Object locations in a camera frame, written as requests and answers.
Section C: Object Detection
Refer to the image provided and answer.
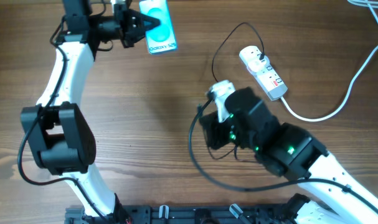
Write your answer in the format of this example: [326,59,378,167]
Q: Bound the Galaxy smartphone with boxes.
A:
[139,0,177,54]

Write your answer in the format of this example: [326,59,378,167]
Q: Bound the black USB charging cable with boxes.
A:
[197,22,266,161]

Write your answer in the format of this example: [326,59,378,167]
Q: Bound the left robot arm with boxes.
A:
[21,1,161,223]

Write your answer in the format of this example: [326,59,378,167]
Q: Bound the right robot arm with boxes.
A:
[196,87,378,223]

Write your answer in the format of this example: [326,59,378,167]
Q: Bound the white power strip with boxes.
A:
[239,45,288,101]

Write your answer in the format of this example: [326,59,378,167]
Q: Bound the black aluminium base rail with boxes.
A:
[65,204,295,224]

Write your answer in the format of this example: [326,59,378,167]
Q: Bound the white power strip cord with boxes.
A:
[280,0,378,123]

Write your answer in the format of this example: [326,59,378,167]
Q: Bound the white cables at corner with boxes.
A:
[346,0,378,10]

